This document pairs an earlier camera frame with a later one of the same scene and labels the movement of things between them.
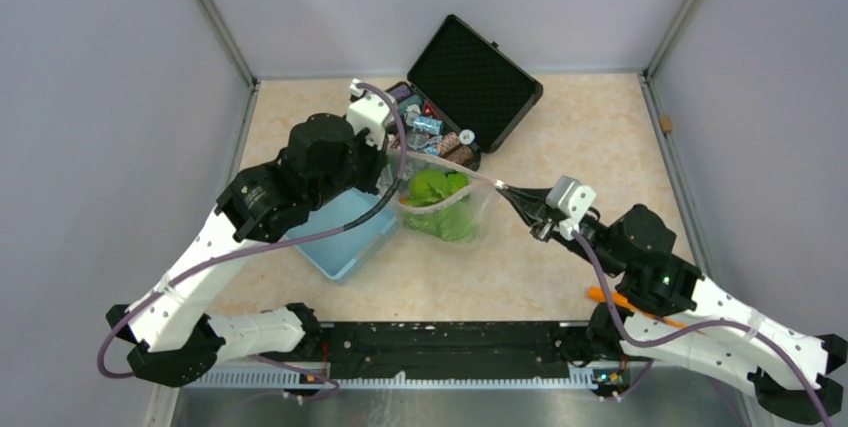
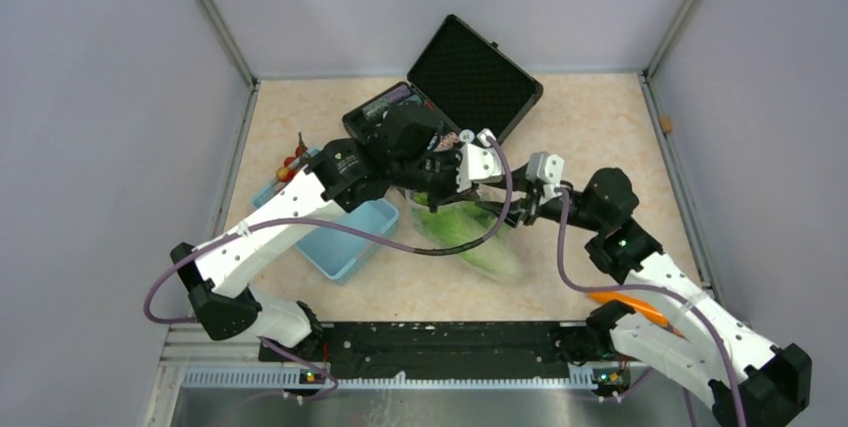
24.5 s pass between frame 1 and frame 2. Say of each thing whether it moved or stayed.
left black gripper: moved
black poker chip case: stayed
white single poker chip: stayed
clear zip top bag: moved
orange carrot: stayed
